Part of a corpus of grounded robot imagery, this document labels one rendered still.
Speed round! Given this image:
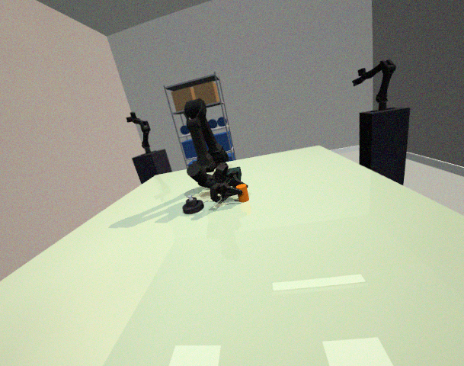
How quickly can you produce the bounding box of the orange cylindrical knob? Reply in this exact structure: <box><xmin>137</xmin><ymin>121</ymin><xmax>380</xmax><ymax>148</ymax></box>
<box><xmin>236</xmin><ymin>184</ymin><xmax>249</xmax><ymax>202</ymax></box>

